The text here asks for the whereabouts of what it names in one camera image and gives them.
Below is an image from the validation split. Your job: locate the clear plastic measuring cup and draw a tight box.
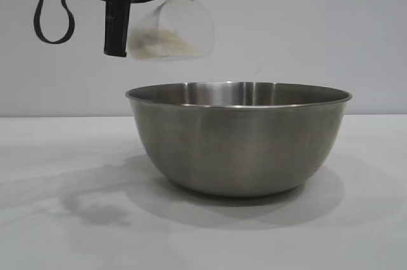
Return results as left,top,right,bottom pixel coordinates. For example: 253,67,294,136
125,0,216,61

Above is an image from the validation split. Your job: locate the stainless steel mixing bowl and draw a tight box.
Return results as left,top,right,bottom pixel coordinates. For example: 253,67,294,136
125,81,354,197

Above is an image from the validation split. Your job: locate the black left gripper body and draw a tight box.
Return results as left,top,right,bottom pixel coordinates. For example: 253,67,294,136
56,0,141,58

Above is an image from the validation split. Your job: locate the white raw rice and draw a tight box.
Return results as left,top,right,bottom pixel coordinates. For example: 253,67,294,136
132,27,202,60

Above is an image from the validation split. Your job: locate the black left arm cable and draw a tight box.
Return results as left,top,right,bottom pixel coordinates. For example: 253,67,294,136
33,0,76,44

